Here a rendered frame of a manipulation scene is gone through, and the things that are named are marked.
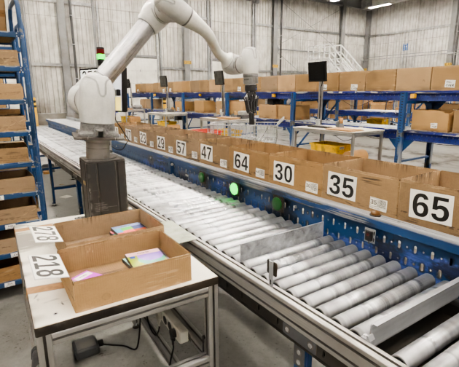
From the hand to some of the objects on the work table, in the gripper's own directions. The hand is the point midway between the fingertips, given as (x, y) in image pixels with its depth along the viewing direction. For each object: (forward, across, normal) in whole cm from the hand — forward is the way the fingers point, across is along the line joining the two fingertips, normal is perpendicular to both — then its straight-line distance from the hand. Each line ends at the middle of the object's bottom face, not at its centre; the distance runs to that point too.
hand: (251, 119), depth 234 cm
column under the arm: (+44, +91, -22) cm, 104 cm away
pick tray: (+45, +120, +36) cm, 133 cm away
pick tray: (+45, +108, +7) cm, 117 cm away
